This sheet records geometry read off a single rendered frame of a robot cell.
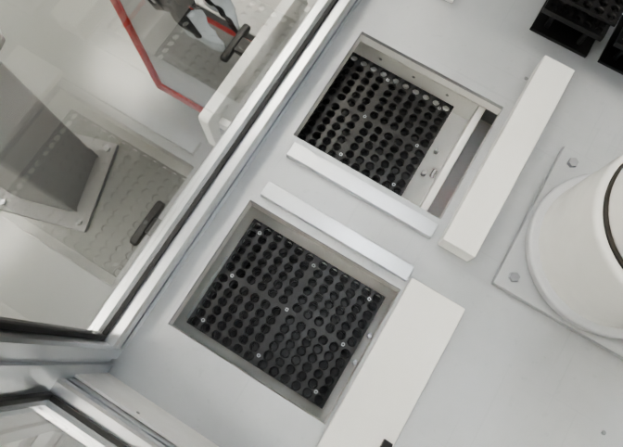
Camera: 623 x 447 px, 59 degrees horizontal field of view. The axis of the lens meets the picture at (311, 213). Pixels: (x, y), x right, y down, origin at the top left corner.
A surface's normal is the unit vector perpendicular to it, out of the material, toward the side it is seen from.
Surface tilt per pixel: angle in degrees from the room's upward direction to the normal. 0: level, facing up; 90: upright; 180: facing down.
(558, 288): 90
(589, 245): 90
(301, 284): 0
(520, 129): 0
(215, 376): 0
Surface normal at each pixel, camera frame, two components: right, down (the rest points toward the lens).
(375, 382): 0.01, -0.25
